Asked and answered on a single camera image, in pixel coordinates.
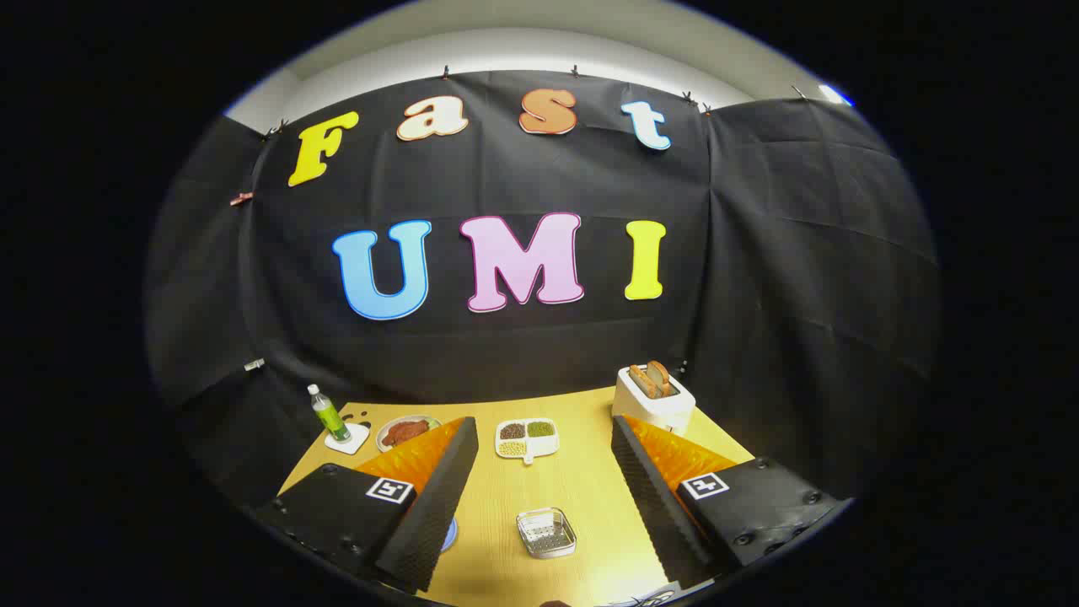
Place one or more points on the white toaster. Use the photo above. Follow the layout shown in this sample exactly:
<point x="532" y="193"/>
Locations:
<point x="657" y="410"/>

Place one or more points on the green label drink bottle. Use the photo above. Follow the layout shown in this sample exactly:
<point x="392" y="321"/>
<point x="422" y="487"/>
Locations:
<point x="330" y="419"/>

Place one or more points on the white square coaster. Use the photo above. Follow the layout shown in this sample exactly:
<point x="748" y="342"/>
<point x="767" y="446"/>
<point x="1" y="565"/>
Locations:
<point x="356" y="443"/>

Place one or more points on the perforated metal tray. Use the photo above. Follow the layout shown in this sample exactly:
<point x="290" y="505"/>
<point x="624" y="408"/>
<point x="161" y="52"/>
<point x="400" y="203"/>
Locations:
<point x="546" y="534"/>

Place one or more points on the white divided dish of beans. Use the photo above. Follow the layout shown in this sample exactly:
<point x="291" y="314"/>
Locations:
<point x="527" y="438"/>

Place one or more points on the blue round plate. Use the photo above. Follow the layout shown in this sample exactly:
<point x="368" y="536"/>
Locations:
<point x="450" y="535"/>

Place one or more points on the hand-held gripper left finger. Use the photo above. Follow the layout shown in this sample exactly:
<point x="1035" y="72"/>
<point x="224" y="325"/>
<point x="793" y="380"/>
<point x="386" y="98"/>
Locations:
<point x="438" y="506"/>

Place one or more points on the oval plate of meat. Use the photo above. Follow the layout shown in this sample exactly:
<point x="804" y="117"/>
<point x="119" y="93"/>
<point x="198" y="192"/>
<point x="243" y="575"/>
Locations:
<point x="406" y="432"/>

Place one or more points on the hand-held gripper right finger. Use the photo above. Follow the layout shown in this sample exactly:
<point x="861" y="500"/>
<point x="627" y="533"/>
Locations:
<point x="657" y="506"/>

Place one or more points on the copper metal clip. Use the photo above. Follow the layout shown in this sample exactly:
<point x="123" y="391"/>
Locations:
<point x="241" y="198"/>

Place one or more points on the toasted bread slice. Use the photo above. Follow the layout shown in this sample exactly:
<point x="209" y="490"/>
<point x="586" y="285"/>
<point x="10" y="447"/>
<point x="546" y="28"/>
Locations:
<point x="642" y="381"/>
<point x="659" y="375"/>

